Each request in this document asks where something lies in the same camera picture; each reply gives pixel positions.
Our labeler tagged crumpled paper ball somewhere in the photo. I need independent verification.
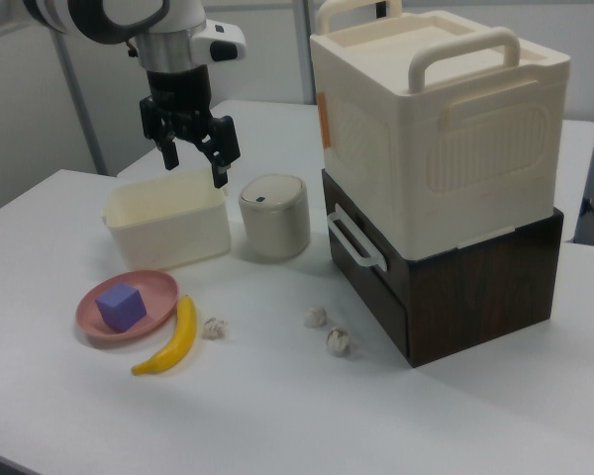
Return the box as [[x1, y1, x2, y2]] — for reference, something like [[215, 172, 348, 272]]
[[325, 325, 352, 357], [304, 305, 329, 329], [202, 317, 229, 340]]

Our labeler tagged yellow banana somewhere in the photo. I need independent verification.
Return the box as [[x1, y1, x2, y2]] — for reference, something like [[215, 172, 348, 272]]
[[131, 294, 200, 376]]

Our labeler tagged large cream storage box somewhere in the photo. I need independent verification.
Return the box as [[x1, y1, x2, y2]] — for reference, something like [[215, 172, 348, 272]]
[[309, 0, 573, 261]]

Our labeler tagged white drawer handle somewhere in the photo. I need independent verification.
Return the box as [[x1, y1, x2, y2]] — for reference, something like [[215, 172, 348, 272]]
[[326, 204, 391, 273]]

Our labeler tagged grey metal pole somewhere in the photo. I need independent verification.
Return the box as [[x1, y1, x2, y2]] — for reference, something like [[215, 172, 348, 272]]
[[52, 30, 108, 176]]

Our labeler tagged pink plate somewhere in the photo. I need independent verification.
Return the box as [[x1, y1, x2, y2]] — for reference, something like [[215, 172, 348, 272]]
[[75, 269, 181, 343]]

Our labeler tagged dark wooden drawer box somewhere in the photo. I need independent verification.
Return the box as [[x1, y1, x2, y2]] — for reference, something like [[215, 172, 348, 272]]
[[321, 167, 566, 369]]

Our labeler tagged purple cube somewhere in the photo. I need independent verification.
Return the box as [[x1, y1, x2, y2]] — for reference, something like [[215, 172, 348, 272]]
[[95, 282, 149, 333]]

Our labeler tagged cream open plastic container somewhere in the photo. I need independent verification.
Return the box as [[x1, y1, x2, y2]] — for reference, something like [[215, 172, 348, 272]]
[[101, 166, 233, 271]]

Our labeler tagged orange sticker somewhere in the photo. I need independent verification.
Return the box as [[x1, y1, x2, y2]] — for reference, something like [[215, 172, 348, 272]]
[[318, 91, 335, 149]]

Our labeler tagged beige small lidded bin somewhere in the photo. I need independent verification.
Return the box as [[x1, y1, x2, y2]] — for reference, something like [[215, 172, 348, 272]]
[[237, 172, 312, 261]]

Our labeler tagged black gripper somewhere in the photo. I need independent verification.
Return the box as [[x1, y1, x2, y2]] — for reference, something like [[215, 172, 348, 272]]
[[139, 66, 243, 190]]

